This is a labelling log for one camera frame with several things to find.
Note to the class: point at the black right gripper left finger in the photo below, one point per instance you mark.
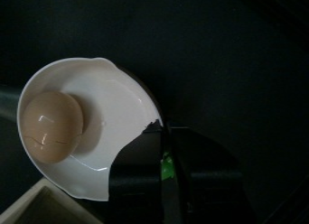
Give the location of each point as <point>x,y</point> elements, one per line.
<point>134,179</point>

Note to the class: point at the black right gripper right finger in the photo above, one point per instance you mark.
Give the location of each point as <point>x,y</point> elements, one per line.
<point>209,185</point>

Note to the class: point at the white ceramic bowl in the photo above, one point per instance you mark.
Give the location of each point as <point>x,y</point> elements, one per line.
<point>113,107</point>

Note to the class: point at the brown toy egg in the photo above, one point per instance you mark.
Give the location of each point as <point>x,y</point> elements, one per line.
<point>52,126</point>

